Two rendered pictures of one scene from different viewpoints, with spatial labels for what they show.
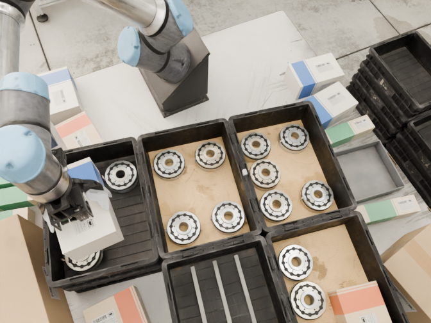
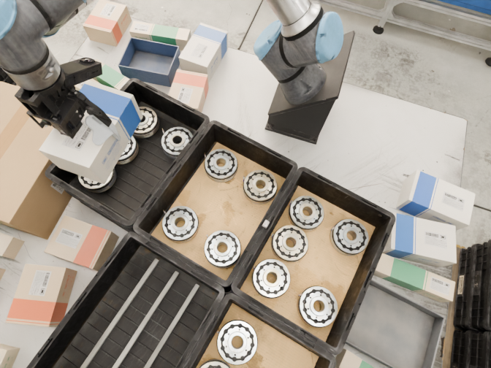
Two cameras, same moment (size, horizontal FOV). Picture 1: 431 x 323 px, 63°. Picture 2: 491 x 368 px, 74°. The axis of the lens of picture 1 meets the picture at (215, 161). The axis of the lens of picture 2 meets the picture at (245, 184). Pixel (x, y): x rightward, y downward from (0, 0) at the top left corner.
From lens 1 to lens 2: 0.34 m
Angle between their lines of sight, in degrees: 17
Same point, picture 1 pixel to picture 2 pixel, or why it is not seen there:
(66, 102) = (200, 58)
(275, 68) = (405, 165)
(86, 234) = (68, 150)
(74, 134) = (183, 86)
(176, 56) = (306, 79)
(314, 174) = (337, 286)
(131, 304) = (96, 244)
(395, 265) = not seen: outside the picture
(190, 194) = (214, 203)
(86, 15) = not seen: hidden behind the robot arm
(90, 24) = not seen: hidden behind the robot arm
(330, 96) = (431, 232)
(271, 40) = (426, 139)
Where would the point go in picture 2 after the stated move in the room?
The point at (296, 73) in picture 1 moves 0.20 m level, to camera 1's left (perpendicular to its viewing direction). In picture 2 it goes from (417, 184) to (372, 143)
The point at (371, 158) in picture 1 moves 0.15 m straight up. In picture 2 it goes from (419, 326) to (449, 327)
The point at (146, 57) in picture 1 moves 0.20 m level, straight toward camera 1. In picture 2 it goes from (273, 58) to (237, 107)
